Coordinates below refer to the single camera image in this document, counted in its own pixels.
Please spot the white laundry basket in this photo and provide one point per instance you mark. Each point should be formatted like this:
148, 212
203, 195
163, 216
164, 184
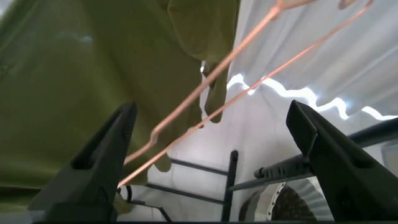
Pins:
292, 202

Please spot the green printed shirt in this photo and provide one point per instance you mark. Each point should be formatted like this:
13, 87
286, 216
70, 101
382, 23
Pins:
77, 77

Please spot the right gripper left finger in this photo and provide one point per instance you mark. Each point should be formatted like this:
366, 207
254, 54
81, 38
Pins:
90, 177

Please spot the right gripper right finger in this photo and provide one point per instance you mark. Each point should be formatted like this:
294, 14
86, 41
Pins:
348, 177

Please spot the black clothes rack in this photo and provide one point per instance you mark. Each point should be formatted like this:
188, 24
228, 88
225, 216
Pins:
280, 171

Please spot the white curtain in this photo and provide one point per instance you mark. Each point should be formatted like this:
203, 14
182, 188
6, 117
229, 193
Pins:
342, 68

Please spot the pink clothes hanger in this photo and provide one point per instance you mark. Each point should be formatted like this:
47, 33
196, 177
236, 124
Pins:
217, 69

